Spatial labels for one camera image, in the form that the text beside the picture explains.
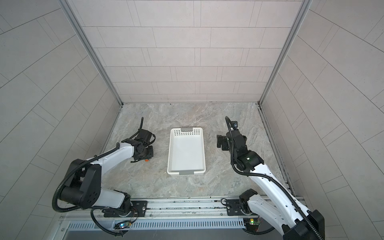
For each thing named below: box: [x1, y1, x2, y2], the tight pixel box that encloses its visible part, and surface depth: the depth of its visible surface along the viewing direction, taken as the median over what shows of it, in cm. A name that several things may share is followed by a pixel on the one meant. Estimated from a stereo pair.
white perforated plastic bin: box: [167, 127, 206, 175], surface depth 92 cm
